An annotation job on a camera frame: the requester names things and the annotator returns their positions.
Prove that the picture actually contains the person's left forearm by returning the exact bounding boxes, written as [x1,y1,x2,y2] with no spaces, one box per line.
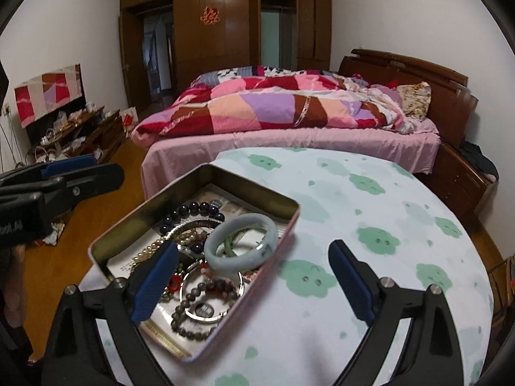
[0,245,25,326]

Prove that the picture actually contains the person's dark clothing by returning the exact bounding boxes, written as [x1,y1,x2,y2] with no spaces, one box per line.
[0,289,45,386]

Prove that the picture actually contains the brown wooden wardrobe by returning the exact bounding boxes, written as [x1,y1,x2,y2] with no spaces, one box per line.
[118,0,332,107]

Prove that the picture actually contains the wooden chair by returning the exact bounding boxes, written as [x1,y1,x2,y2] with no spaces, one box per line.
[489,255,515,330]

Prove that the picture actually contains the cluttered wooden television stand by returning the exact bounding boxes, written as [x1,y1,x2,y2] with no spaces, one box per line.
[28,106,125,165]

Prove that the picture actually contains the wooden nightstand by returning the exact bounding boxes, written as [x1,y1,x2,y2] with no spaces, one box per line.
[414,142,500,216]

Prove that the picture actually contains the pale jade bangle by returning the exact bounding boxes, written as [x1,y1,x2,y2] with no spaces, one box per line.
[204,214,279,277]

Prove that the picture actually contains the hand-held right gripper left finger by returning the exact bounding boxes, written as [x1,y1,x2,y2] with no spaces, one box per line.
[40,240,180,386]

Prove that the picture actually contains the olive green cord loop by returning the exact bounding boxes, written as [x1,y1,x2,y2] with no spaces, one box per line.
[217,227,269,259]

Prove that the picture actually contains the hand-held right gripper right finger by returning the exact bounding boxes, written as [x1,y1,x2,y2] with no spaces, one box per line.
[328,239,471,386]

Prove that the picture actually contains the pearl necklace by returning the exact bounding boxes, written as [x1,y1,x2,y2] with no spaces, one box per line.
[133,229,202,268]

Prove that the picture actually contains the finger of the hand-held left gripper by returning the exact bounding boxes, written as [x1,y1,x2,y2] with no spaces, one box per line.
[0,155,99,188]
[40,163,125,218]

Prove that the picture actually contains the patchwork television cover cloth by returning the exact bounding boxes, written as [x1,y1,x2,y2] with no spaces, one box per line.
[14,63,83,129]

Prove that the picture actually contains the dark bead bracelet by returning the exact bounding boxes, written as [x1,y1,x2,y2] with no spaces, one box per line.
[159,201,226,256]

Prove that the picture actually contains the silver bangle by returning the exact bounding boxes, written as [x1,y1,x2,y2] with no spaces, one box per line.
[180,263,246,324]

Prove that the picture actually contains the white and red shopping bag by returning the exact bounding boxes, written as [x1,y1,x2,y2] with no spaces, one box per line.
[122,106,139,137]

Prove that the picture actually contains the floral pillow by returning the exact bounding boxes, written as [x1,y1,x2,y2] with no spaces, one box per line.
[396,81,432,119]

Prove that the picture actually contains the pink bedsheet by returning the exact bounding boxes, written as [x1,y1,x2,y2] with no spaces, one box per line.
[141,118,441,199]

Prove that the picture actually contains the pink metal tin box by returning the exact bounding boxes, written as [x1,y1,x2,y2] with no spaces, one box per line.
[87,163,302,359]

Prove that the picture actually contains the grey bead bracelet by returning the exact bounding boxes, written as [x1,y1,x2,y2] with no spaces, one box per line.
[171,279,238,340]

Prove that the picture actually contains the red knotted cord coin pendant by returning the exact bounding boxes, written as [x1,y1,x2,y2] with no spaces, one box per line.
[166,274,218,320]

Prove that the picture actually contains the wooden headboard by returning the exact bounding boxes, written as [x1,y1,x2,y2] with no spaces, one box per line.
[338,48,479,149]

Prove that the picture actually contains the dark clothes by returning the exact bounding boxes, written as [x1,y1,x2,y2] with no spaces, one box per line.
[459,141,500,181]

